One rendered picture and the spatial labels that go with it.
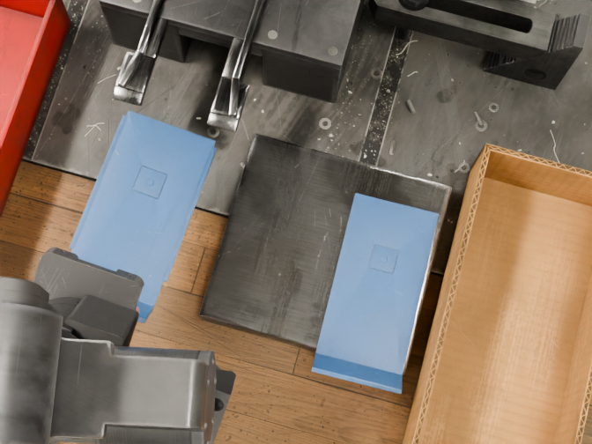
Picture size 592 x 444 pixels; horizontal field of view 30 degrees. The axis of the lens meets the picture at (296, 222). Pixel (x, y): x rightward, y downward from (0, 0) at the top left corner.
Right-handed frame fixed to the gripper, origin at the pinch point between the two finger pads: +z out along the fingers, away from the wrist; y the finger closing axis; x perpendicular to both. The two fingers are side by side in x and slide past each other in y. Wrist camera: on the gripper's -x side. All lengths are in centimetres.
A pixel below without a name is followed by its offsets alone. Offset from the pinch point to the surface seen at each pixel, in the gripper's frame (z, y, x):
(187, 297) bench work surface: 11.5, -1.7, -5.4
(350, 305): 9.8, 2.7, -17.9
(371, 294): 10.3, 4.0, -19.2
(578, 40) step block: 14.4, 28.0, -27.9
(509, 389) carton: 9.2, 0.6, -32.2
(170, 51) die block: 19.4, 15.8, 2.9
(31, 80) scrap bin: 14.3, 10.5, 12.3
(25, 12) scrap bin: 21.7, 14.5, 16.2
